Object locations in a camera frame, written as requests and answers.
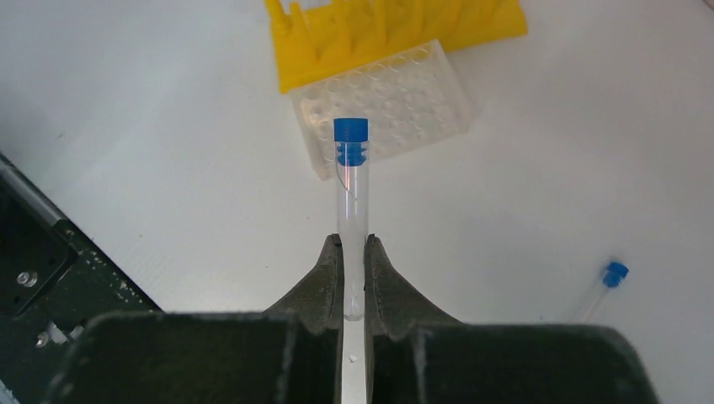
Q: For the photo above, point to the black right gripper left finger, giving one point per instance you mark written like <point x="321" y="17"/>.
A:
<point x="288" y="353"/>

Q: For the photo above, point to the yellow test tube rack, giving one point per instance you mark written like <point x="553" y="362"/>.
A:
<point x="310" y="45"/>

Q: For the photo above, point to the blue-capped tube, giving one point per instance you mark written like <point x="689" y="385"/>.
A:
<point x="610" y="279"/>
<point x="352" y="164"/>

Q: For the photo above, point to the clear well plate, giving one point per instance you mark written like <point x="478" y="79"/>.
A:
<point x="411" y="99"/>

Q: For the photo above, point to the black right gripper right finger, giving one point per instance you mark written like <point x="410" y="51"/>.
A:
<point x="417" y="353"/>

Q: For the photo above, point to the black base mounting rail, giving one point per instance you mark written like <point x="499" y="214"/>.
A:
<point x="54" y="280"/>

